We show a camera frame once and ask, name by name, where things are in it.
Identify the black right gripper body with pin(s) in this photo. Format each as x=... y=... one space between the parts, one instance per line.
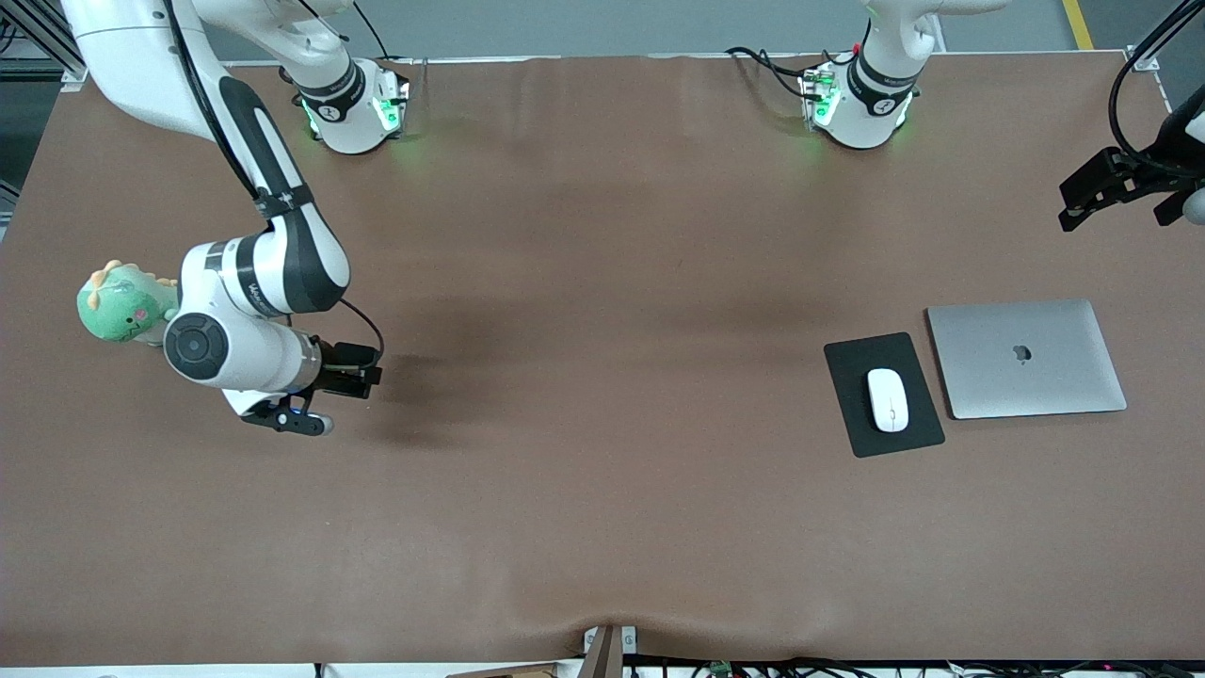
x=336 y=368

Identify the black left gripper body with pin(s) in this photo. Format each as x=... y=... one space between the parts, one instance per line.
x=1149 y=173

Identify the white computer mouse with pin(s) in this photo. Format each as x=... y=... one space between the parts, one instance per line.
x=888 y=400

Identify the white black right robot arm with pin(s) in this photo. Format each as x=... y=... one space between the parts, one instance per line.
x=282 y=254

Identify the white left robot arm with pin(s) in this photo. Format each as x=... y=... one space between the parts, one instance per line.
x=871 y=94

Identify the black mouse pad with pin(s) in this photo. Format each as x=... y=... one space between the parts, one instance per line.
x=847 y=414

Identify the silver closed laptop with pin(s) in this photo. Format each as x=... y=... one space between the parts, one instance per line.
x=1026 y=358

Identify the green dinosaur plush toy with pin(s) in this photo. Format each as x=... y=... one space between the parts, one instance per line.
x=122 y=306

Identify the aluminium frame post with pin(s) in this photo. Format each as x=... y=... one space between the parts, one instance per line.
x=42 y=33
x=1144 y=61

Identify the camera mount post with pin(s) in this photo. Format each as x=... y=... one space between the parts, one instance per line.
x=607 y=654

